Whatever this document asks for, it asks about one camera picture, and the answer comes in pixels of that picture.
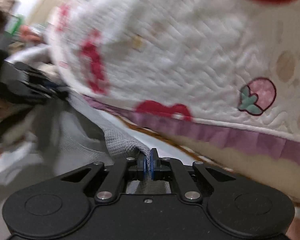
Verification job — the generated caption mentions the red bear quilted blanket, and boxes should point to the red bear quilted blanket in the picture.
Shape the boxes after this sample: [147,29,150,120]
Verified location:
[47,0,300,165]

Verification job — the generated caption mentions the checkered bed sheet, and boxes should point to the checkered bed sheet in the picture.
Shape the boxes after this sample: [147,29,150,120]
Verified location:
[98,110,233,172]

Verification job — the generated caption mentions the grey waffle knit shirt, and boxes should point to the grey waffle knit shirt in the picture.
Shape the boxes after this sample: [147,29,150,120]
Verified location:
[0,89,171,196]

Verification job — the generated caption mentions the grey bunny plush toy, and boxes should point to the grey bunny plush toy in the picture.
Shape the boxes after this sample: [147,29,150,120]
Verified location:
[19,25,43,44]

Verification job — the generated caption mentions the green plastic bag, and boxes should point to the green plastic bag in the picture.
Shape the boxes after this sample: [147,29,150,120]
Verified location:
[5,15,24,36]

